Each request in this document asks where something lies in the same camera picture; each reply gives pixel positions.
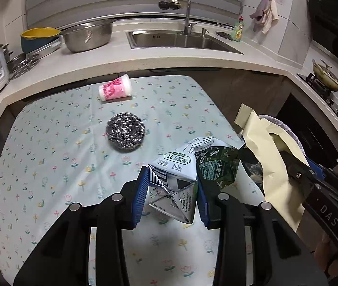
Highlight trash bin with liner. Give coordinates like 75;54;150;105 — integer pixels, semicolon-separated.
243;110;308;192

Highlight chrome kitchen faucet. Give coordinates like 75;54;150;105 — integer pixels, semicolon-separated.
158;0;198;36

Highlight dark scouring pad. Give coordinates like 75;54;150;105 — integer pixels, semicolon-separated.
215;31;234;41

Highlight beige lidded pan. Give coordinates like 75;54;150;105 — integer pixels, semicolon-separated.
312;59;338;92

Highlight beige paper bag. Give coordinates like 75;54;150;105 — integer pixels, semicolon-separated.
234;104;308;230

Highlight stainless steel sink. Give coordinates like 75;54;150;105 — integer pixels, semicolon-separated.
126;30;242;54

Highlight hanging purple beige cloths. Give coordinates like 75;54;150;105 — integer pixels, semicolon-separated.
249;0;279;34

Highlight yellow blue plastic basin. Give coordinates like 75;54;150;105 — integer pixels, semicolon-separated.
20;27;61;54

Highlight round steel steamer rack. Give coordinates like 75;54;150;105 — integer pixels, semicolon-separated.
7;53;39;79

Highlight white green milk carton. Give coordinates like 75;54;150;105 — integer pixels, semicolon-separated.
148;136;239;224

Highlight green dish soap bottle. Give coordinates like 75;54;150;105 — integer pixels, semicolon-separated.
232;15;244;42

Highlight pink white paper cup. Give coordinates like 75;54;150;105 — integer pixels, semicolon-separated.
98;74;132;101

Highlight operator hand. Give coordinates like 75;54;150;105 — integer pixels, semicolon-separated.
313;232;338;278

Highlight floral pale green tablecloth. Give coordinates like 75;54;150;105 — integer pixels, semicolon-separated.
0;76;242;285

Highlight steel wool scrubber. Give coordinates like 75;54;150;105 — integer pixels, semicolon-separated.
106;112;145;152

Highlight black oven cabinet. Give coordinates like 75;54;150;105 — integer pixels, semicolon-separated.
276;93;338;173

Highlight steel colander bowl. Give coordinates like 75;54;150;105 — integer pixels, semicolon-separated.
62;19;116;53

